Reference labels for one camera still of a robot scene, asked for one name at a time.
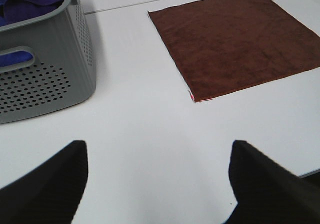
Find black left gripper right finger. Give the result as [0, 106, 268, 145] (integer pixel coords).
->
[226, 140, 320, 224]

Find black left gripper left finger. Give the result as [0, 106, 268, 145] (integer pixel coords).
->
[0, 141, 89, 224]

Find brown towel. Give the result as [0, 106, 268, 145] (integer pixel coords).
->
[148, 0, 320, 102]

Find grey perforated plastic basket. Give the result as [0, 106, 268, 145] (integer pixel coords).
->
[0, 0, 96, 123]

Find blue towel in basket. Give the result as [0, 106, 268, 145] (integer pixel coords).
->
[0, 0, 33, 68]

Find purple towel in basket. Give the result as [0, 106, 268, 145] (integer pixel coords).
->
[0, 0, 64, 24]

